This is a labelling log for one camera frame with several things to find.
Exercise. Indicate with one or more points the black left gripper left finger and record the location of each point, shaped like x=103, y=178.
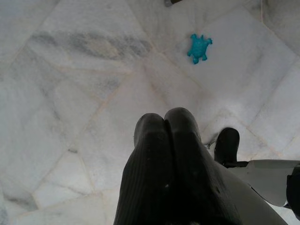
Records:
x=145, y=168

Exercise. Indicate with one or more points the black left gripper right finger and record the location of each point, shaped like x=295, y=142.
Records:
x=194, y=173

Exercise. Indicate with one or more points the robot black left foot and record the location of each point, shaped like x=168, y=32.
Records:
x=227, y=144

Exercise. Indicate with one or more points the turquoise turtle toy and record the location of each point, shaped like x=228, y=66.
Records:
x=198, y=48

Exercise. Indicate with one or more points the dark furniture leg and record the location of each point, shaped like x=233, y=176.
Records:
x=172, y=2

